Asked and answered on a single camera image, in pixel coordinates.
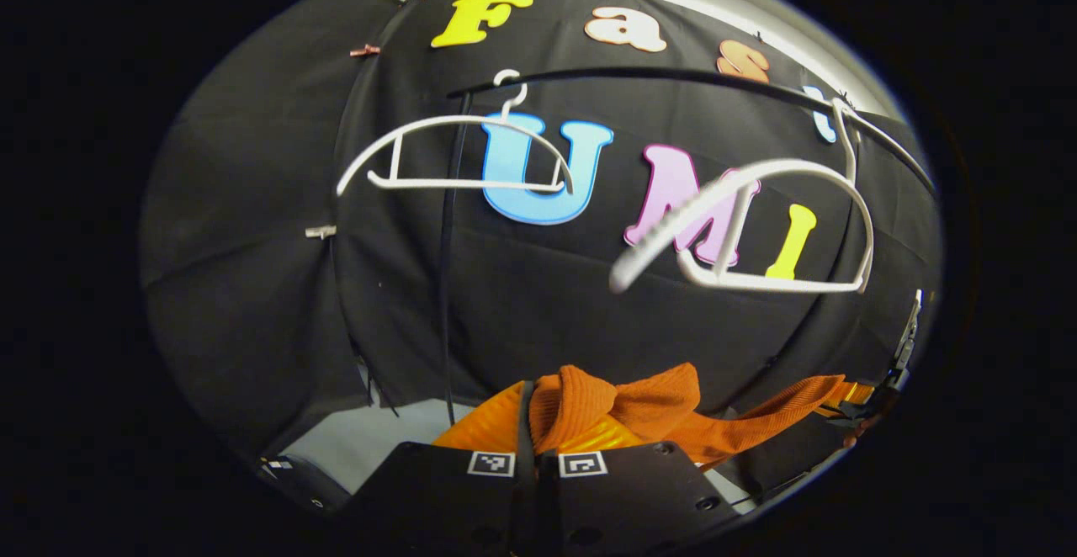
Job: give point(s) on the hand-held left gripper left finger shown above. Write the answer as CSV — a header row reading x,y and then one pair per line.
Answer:
x,y
526,431

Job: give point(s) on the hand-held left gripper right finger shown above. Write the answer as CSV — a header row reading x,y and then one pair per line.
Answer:
x,y
631,498

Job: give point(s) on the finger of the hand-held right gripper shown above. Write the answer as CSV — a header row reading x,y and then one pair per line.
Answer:
x,y
858,395

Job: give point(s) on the white plastic hanger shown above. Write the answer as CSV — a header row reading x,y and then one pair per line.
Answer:
x,y
808,168
437,123

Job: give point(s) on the black clothes rack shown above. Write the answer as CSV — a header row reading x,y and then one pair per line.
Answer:
x,y
589,74

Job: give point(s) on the silver clip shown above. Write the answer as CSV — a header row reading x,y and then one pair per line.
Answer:
x,y
320,232

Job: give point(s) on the black backdrop cloth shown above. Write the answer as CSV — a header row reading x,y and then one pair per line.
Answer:
x,y
252,246

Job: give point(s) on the copper clip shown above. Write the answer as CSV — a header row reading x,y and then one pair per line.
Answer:
x,y
365,50

